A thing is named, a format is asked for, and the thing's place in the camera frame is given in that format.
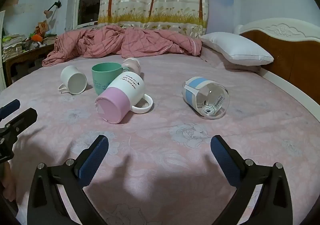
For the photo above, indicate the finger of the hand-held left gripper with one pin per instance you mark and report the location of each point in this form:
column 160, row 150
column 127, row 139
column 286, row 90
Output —
column 23, row 117
column 10, row 107

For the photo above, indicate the orange toy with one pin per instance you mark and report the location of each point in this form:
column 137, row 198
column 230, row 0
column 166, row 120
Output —
column 37, row 37

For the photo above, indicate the white cup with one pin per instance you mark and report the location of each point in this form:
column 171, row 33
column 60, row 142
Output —
column 72, row 77

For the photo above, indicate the person's left hand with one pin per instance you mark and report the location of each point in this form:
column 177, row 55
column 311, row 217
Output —
column 8, row 180

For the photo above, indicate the green cup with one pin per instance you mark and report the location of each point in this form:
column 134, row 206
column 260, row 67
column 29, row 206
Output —
column 102, row 77

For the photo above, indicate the white pillow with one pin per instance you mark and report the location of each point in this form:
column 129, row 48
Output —
column 237, row 48

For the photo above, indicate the glass cup with blue band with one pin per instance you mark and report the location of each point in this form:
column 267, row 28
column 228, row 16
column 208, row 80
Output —
column 196, row 87

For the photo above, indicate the pink floral bed sheet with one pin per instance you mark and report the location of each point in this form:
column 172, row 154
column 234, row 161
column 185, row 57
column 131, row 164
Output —
column 160, row 139

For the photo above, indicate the pink wall lamp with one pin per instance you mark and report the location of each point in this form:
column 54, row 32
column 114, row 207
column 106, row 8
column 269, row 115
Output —
column 48, row 13

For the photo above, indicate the small pale pink cup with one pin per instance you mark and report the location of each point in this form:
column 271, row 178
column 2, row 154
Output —
column 133, row 64

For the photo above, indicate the stack of papers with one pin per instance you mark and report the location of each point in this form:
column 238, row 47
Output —
column 12, row 48

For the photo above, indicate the pink checked quilt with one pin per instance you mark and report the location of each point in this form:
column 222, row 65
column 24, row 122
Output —
column 100, row 44

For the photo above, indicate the pink pillow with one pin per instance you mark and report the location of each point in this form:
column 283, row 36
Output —
column 215, row 61

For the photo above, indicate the pink and white mug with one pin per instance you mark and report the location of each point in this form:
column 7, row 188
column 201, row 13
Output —
column 117, row 101

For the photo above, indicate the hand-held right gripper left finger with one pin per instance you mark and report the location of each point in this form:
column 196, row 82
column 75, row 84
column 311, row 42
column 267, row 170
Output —
column 93, row 158

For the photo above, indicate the white and wooden headboard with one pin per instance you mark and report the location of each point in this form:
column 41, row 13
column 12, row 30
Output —
column 292, row 54

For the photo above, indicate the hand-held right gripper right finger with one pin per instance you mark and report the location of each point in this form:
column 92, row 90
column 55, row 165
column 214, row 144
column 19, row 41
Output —
column 225, row 158

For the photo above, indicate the wooden desk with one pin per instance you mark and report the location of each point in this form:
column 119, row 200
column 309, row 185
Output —
column 27, row 57

